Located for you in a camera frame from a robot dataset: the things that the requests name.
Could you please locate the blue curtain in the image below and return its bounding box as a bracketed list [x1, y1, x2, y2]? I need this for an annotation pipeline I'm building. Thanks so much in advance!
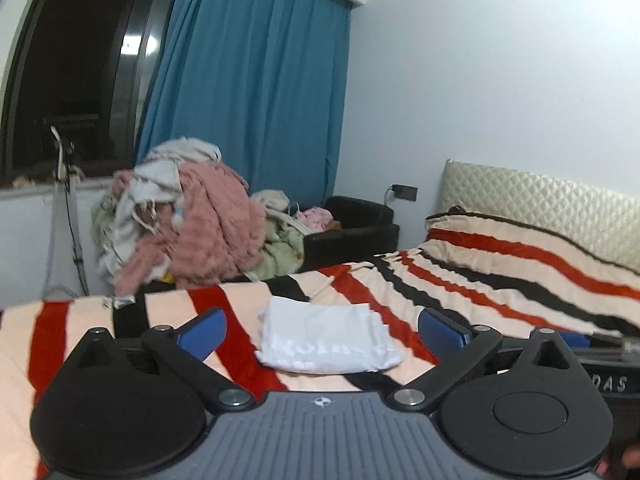
[135, 0, 353, 207]

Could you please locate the dark window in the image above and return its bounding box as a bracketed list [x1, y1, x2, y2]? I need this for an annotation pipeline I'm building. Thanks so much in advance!
[0, 0, 188, 183]

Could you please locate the black armchair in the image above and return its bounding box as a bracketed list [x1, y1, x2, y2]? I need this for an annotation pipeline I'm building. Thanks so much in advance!
[302, 196, 401, 273]

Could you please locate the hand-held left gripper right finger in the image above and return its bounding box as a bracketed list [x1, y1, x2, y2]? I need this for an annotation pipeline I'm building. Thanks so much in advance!
[386, 308, 577, 409]

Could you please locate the cream quilted headboard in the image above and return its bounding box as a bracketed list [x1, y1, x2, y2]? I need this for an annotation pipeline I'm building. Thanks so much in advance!
[440, 159, 640, 272]

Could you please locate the pink fluffy robe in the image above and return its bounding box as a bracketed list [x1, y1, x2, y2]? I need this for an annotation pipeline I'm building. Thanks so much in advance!
[112, 161, 268, 297]

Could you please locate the black wall socket with charger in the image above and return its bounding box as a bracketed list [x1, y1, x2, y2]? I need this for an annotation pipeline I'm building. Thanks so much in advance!
[386, 184, 419, 203]

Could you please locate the garment steamer stand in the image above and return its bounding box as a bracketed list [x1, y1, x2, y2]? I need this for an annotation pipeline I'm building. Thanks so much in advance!
[42, 117, 91, 297]

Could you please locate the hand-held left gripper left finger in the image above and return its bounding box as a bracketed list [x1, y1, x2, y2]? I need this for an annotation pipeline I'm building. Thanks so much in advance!
[65, 308, 257, 409]

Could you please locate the white clothes hanger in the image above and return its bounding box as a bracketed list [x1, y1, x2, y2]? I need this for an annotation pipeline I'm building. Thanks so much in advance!
[285, 202, 308, 235]

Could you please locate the small pink garment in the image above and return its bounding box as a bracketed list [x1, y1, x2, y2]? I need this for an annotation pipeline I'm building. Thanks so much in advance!
[296, 206, 335, 233]

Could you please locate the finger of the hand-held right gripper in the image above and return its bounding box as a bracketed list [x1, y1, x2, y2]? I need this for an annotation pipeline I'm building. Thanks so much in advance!
[556, 329, 640, 356]

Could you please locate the red black cream striped blanket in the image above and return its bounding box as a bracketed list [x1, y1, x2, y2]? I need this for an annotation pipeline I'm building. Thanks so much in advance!
[0, 210, 640, 471]

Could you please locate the white t-shirt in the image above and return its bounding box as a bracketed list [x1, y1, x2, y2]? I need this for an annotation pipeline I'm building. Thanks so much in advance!
[254, 296, 404, 375]

